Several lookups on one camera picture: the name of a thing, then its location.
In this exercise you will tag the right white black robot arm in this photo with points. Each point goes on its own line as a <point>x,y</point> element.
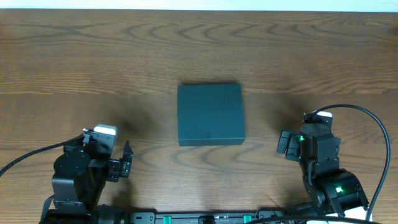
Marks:
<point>331,188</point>

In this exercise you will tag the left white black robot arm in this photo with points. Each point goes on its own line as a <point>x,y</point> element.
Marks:
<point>80,175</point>

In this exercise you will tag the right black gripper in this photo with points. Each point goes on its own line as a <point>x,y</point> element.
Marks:
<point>293,151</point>

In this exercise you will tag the black gift box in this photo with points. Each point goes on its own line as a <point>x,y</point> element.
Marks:
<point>210,115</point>

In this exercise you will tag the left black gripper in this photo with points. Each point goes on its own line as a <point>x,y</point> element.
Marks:
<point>115,168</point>

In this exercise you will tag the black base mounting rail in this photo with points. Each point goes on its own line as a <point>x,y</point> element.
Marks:
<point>205,217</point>

